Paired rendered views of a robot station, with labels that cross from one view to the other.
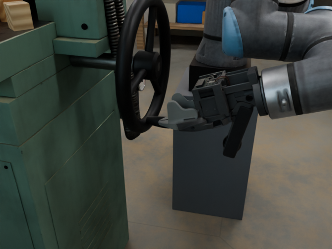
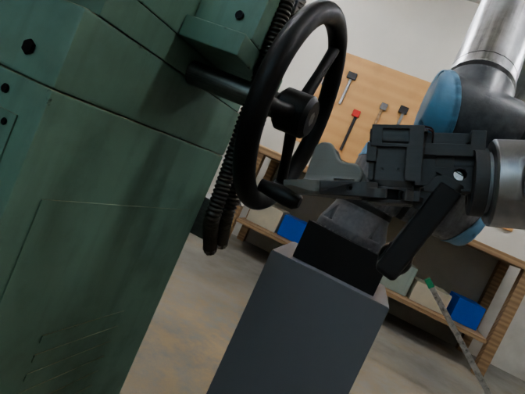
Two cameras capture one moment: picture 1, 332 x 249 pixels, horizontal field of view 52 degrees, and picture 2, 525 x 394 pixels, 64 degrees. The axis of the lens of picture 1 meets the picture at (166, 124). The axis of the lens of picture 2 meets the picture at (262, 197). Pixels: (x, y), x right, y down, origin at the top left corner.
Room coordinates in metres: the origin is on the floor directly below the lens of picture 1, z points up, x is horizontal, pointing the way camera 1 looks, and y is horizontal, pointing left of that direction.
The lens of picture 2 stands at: (0.10, 0.02, 0.73)
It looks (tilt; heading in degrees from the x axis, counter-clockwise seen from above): 4 degrees down; 2
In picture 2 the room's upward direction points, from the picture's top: 24 degrees clockwise
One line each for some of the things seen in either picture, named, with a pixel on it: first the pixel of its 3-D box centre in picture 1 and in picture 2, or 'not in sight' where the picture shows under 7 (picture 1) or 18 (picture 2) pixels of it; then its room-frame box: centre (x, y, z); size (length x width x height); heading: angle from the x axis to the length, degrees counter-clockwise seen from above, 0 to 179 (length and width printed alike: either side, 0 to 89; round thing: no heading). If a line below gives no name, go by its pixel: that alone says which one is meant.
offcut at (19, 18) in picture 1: (18, 15); not in sight; (0.63, 0.27, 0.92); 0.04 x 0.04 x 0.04; 38
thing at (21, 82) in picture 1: (32, 49); (141, 44); (0.76, 0.31, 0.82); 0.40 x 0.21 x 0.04; 164
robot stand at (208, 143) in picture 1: (214, 142); (291, 359); (1.22, -0.21, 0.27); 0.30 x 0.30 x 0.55; 78
